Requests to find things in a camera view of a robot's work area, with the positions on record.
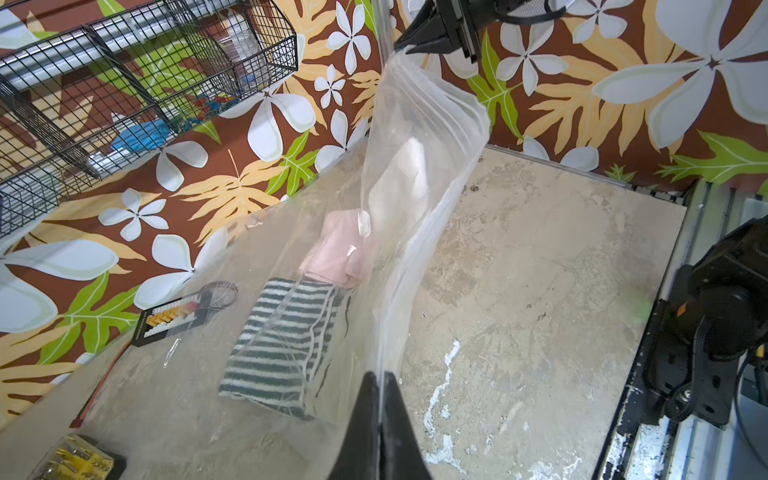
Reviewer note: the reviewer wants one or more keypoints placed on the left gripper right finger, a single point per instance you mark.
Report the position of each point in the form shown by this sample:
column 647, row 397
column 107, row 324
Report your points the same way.
column 400, row 457

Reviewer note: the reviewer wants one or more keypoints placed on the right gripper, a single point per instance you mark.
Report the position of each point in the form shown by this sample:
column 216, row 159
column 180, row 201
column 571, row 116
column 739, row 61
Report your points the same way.
column 446, row 26

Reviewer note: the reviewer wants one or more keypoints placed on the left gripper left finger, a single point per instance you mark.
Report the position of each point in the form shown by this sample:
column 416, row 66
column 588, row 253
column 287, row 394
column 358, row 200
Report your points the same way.
column 358, row 455

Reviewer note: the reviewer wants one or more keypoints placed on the green white striped towel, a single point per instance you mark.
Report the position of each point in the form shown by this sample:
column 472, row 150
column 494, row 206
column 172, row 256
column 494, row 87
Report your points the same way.
column 281, row 355

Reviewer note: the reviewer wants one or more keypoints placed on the clear plastic vacuum bag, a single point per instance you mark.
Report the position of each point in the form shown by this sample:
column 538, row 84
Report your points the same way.
column 161, row 409

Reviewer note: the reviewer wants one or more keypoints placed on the pink towel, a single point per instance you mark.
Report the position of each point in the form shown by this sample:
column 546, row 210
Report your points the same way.
column 340, row 256

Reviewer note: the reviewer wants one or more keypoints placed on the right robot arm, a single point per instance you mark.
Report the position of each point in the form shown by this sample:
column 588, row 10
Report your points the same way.
column 650, row 93

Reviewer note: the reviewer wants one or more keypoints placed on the yellow screwdriver bit case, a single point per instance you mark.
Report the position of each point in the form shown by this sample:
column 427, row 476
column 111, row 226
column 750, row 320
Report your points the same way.
column 75, row 457

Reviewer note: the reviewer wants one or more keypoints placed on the black battery holder with wires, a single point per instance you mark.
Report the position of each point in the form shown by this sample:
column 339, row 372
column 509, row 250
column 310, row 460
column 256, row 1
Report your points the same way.
column 184, row 313

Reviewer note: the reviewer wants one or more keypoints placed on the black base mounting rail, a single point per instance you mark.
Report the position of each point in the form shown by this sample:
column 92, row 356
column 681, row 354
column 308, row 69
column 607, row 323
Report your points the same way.
column 724, row 438

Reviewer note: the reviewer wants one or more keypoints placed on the black wire basket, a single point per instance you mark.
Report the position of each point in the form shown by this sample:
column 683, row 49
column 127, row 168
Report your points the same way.
column 88, row 87

